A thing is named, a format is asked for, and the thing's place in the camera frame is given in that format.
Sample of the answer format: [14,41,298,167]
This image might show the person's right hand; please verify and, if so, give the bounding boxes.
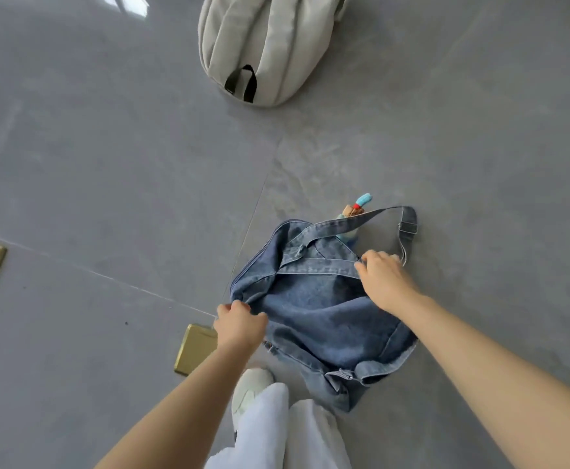
[355,250,422,316]

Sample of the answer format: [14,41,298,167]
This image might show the person's left hand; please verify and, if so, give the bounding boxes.
[214,300,269,356]

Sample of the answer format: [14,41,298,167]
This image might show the blue denim backpack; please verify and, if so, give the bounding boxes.
[229,206,419,414]

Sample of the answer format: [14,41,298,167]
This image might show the person's right forearm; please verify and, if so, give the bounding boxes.
[385,294,570,469]

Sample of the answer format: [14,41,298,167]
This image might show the person's left forearm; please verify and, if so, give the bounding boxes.
[94,337,261,469]

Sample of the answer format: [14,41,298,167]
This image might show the white sneaker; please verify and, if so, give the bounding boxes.
[231,368,276,430]

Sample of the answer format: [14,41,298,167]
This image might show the person's white trousers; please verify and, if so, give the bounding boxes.
[204,383,353,469]

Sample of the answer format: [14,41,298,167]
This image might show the beige fabric backpack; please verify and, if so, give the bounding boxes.
[197,0,350,108]

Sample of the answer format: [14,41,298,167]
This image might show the plush toy keychain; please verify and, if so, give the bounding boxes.
[336,193,372,242]

